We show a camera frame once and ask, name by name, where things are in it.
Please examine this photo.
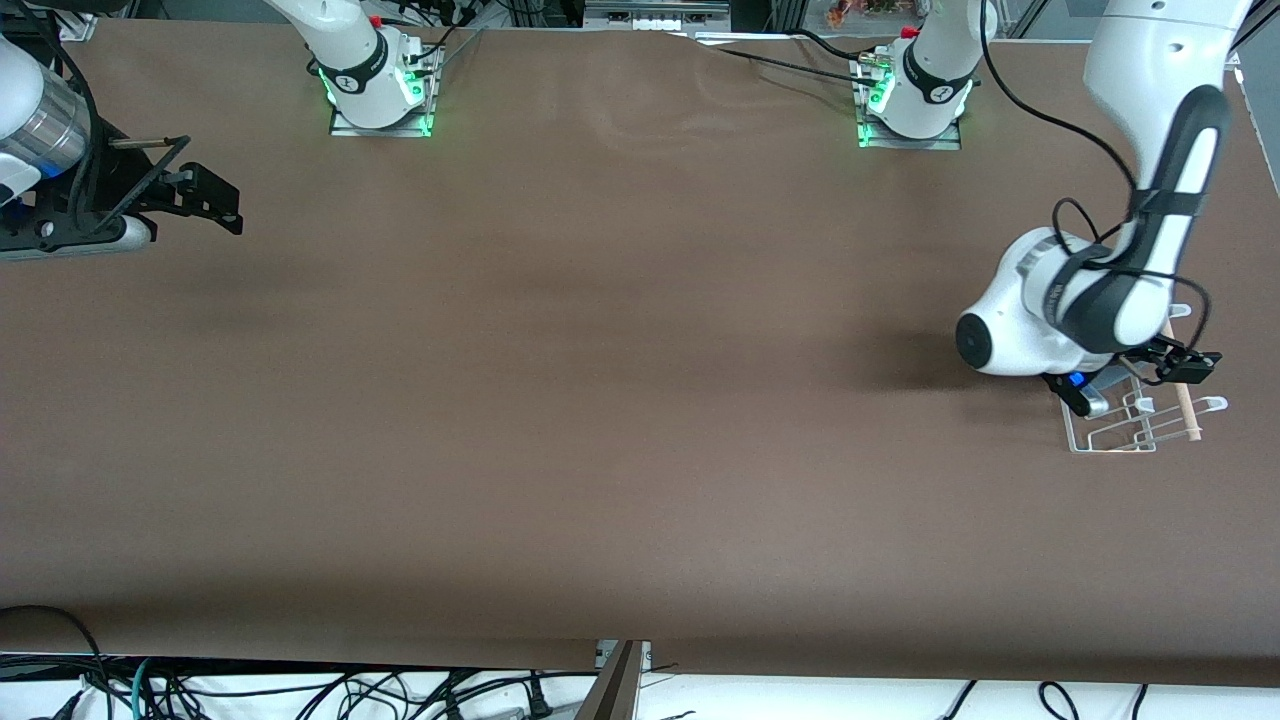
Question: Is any white power strip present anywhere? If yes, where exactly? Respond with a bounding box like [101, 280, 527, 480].
[585, 0, 731, 31]

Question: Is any brown table cover sheet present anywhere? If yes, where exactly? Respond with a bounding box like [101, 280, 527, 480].
[0, 18, 1280, 689]

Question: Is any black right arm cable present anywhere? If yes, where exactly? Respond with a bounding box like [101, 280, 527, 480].
[55, 30, 193, 229]

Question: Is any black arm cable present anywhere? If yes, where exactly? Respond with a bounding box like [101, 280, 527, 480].
[980, 0, 1216, 386]
[55, 30, 193, 229]

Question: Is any white wire cup rack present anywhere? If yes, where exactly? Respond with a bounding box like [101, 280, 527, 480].
[1060, 305, 1231, 454]

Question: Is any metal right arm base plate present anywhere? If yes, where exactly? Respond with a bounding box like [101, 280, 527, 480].
[330, 40, 437, 138]

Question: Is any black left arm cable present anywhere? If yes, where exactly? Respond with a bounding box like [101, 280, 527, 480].
[980, 0, 1216, 386]

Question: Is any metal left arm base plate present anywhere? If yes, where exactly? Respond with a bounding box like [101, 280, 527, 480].
[857, 55, 963, 151]

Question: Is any thick black looped cable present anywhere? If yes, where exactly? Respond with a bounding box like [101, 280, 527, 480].
[0, 605, 111, 720]

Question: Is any thin black base cable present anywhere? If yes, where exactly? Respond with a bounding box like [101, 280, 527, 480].
[690, 28, 891, 86]

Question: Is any grey metal post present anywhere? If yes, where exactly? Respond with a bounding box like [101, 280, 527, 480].
[575, 640, 651, 720]

